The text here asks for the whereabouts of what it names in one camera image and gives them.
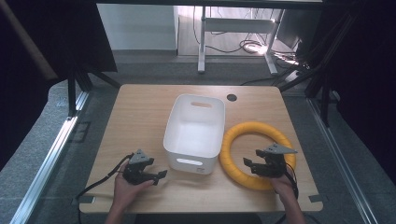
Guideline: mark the black curtain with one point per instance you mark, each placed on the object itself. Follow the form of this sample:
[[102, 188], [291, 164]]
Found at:
[[37, 46], [370, 77]]

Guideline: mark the aluminium floor rail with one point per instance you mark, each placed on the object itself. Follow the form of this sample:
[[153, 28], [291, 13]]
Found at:
[[46, 169], [342, 165]]

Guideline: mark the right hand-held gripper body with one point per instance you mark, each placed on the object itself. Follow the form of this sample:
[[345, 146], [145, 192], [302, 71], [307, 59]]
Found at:
[[274, 161]]

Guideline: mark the white metal desk frame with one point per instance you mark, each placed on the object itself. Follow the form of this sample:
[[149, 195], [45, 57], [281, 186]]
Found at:
[[204, 37]]

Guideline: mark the person's right hand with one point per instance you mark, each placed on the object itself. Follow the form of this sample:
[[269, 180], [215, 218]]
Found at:
[[284, 186]]

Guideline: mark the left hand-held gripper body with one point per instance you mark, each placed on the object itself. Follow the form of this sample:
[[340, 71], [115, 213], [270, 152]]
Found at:
[[136, 169]]

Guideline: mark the person's left hand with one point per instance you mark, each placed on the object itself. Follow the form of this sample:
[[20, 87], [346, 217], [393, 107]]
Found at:
[[128, 189]]

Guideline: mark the grey tape strip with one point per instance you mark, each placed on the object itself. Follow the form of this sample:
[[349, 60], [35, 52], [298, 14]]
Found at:
[[315, 198], [84, 200]]

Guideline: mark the black tripod stand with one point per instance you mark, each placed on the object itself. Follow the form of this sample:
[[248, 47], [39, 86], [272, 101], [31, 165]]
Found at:
[[74, 84], [323, 77]]

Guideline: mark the white plastic storage bin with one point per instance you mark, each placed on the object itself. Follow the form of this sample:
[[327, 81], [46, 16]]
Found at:
[[195, 133]]

